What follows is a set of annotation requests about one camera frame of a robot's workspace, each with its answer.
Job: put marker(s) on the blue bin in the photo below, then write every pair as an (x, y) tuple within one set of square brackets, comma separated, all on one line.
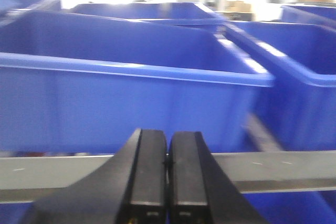
[(184, 13), (78, 83), (299, 109)]

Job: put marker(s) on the blue bin front centre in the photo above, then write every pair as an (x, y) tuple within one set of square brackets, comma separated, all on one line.
[(78, 83)]

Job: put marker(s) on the steel shelf rail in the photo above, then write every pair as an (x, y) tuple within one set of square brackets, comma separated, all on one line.
[(24, 179)]

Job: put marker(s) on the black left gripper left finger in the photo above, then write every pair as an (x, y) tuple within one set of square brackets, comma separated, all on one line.
[(127, 188)]

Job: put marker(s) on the blue bin rear centre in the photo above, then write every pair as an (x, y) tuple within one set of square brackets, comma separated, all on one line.
[(184, 13)]

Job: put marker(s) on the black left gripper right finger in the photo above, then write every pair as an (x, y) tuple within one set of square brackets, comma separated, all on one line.
[(200, 192)]

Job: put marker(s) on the blue bin right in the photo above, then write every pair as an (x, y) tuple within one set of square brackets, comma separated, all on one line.
[(299, 109)]

